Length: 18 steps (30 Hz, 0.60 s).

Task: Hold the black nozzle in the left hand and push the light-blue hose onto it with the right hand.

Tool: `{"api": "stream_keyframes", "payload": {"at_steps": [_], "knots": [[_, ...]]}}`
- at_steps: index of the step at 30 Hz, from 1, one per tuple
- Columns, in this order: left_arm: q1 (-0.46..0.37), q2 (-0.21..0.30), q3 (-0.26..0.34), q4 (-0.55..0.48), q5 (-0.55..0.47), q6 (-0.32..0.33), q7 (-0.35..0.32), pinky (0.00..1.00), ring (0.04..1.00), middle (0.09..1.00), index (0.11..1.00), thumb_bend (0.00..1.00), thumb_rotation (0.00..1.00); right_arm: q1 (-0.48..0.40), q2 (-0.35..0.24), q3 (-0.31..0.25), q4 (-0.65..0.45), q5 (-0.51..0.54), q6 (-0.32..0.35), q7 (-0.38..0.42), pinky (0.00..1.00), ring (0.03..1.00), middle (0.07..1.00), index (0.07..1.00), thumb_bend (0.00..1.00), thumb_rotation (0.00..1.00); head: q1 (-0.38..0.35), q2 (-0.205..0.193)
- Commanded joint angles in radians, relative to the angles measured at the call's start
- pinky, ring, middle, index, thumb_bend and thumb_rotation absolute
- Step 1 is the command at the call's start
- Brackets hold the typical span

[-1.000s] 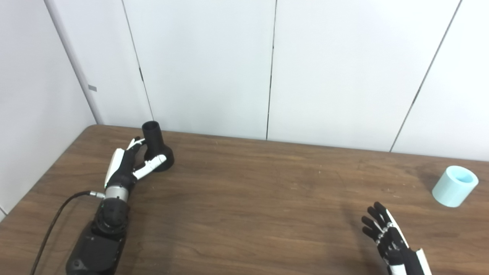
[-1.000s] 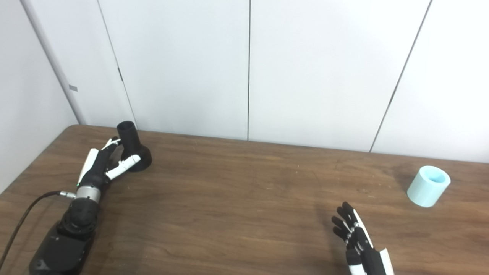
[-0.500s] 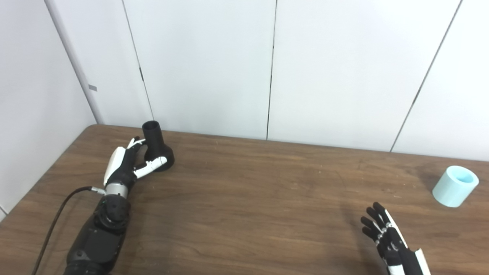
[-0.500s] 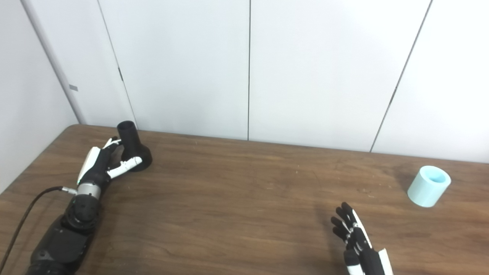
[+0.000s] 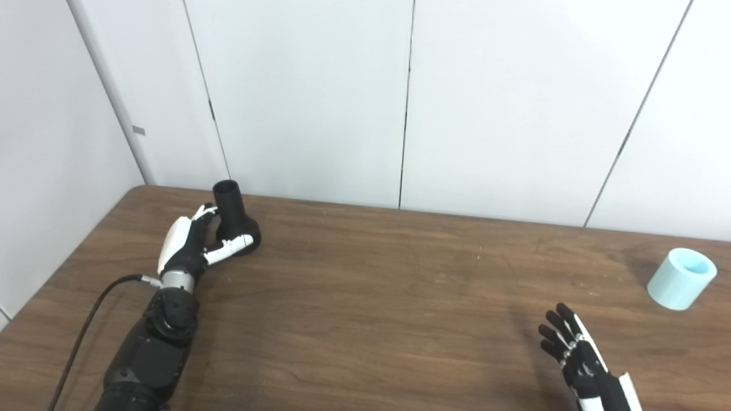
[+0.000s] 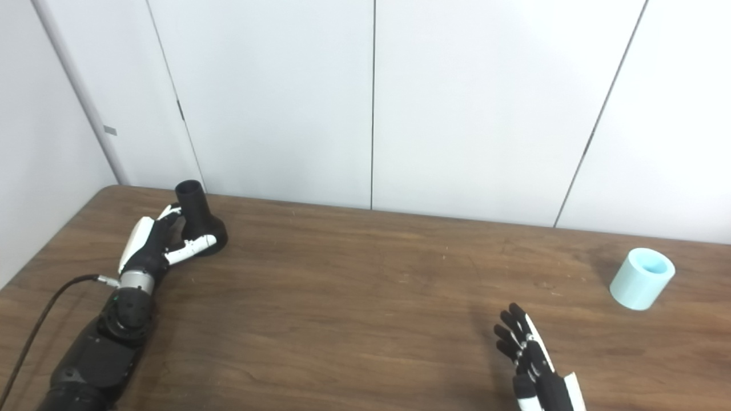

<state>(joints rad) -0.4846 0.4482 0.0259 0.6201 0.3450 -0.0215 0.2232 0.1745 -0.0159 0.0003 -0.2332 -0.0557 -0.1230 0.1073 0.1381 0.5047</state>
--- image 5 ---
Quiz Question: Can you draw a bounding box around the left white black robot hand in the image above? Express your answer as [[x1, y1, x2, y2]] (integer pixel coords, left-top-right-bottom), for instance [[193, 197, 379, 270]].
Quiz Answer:
[[157, 204, 254, 280]]

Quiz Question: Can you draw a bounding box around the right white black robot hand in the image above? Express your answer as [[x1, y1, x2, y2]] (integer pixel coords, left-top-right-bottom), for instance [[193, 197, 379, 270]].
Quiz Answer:
[[539, 303, 643, 411]]

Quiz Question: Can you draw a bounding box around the black funnel-shaped nozzle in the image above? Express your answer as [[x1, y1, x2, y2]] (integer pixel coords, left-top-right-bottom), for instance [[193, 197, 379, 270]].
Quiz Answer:
[[212, 180, 262, 257]]

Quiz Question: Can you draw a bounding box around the light blue cup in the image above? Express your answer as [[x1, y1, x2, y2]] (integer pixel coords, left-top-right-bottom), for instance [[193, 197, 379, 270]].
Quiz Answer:
[[647, 248, 718, 311]]

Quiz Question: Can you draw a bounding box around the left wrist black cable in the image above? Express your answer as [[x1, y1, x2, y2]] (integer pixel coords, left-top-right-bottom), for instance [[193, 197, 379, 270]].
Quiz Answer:
[[49, 274, 163, 411]]

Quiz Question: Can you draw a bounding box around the white wall corner trim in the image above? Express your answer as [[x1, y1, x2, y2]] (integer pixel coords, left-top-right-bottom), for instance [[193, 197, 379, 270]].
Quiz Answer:
[[66, 0, 156, 186]]

